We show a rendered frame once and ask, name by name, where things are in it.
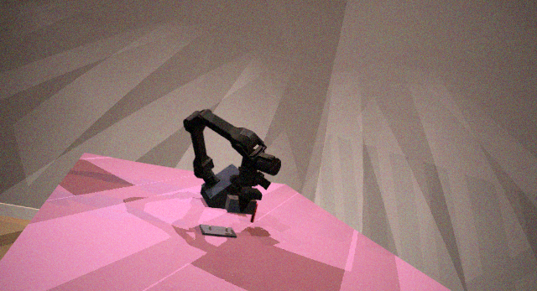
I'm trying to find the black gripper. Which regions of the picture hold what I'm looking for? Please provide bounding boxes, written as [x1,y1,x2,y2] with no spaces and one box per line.
[230,165,263,212]

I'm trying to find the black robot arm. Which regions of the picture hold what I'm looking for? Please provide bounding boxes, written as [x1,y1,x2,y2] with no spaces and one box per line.
[183,109,281,189]

